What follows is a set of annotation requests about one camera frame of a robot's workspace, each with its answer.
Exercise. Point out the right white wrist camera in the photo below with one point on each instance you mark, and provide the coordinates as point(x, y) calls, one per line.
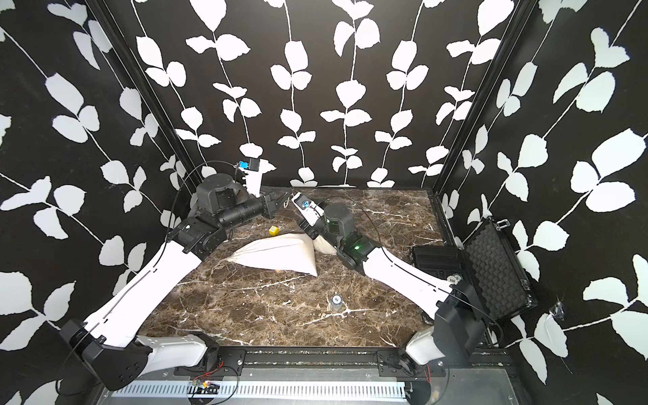
point(308, 209)

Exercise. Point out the black foam-lined hard case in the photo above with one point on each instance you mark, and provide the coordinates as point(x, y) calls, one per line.
point(488, 262)

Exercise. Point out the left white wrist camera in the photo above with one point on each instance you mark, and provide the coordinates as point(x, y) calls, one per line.
point(253, 170)

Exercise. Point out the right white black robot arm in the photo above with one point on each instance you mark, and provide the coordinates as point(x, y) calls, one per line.
point(460, 319)

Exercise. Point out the cream cloth drawstring soil bag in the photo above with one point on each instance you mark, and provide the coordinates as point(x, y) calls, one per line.
point(290, 252)

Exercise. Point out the black front mounting rail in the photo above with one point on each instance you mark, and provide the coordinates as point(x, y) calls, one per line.
point(314, 357)

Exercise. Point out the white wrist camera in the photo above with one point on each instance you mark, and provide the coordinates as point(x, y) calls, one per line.
point(253, 170)
point(308, 209)

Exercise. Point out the perforated metal rail strip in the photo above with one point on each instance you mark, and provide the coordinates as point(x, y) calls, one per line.
point(382, 391)

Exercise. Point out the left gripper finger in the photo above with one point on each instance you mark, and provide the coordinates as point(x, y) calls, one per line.
point(280, 212)
point(284, 198)

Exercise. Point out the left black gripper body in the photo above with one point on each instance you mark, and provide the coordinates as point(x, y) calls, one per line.
point(265, 202)

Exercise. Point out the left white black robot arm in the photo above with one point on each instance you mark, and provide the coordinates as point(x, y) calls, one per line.
point(108, 343)

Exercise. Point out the small clear glass jar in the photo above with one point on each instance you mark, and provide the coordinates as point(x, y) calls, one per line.
point(336, 304)

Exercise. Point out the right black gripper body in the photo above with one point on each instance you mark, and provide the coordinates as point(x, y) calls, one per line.
point(321, 230)

